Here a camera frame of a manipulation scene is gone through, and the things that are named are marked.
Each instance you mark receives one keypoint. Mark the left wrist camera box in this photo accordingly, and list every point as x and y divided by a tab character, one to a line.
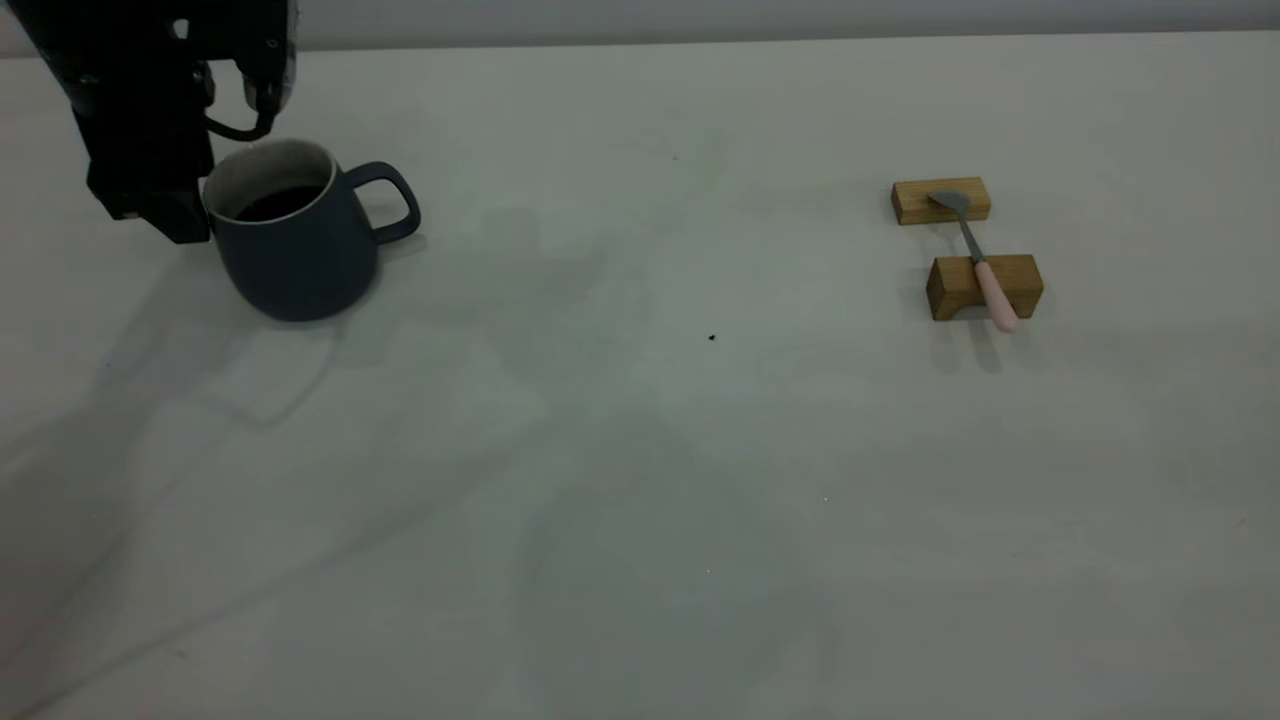
272	45

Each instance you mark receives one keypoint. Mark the dark grey ceramic mug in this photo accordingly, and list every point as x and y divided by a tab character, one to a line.
300	265

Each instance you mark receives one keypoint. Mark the flat rectangular wooden block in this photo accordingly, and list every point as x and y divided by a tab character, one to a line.
915	203

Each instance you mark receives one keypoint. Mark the arched wooden block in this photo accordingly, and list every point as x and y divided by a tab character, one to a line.
955	280

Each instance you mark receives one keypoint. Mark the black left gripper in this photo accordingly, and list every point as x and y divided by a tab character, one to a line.
135	70

